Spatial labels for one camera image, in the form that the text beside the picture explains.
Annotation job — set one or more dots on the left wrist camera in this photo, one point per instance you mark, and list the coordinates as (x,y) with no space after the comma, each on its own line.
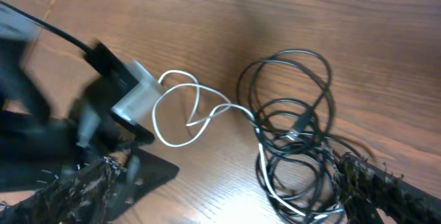
(127,90)

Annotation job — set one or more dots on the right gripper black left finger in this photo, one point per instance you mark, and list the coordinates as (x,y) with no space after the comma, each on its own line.
(83,196)

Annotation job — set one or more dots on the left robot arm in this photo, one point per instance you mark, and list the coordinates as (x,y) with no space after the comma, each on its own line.
(18,31)

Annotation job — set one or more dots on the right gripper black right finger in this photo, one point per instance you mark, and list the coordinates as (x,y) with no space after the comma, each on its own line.
(363,189)

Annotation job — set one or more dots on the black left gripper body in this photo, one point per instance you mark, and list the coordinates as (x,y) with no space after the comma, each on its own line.
(36,150)

